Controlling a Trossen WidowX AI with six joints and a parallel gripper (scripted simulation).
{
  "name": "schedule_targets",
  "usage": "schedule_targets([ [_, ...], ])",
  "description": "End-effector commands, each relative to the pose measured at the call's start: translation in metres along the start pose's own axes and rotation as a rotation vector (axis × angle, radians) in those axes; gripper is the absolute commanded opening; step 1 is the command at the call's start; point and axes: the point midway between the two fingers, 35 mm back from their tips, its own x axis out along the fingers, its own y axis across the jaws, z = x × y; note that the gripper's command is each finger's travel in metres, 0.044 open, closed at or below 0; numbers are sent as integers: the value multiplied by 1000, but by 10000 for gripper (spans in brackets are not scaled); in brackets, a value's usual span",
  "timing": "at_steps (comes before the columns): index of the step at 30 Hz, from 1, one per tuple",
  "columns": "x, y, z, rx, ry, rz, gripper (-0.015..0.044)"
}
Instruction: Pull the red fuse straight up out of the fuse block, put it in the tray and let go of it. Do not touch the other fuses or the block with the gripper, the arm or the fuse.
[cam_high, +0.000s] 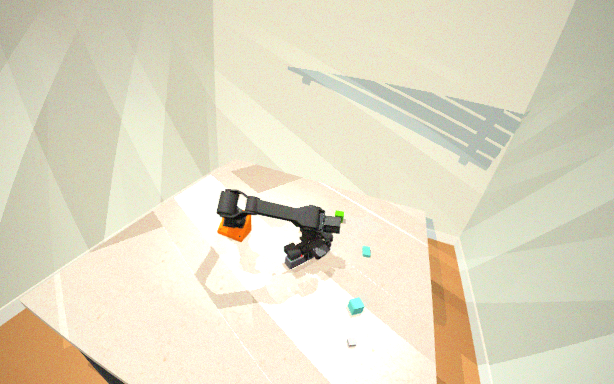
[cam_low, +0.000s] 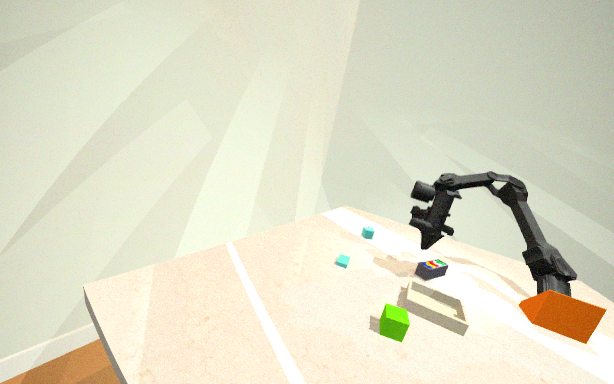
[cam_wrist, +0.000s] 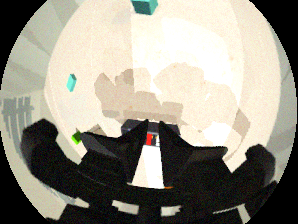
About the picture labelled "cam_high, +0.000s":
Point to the small teal cube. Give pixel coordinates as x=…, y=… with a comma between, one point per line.
x=355, y=306

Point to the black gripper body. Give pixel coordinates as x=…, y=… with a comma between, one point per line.
x=294, y=251

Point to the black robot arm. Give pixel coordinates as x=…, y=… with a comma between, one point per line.
x=311, y=218

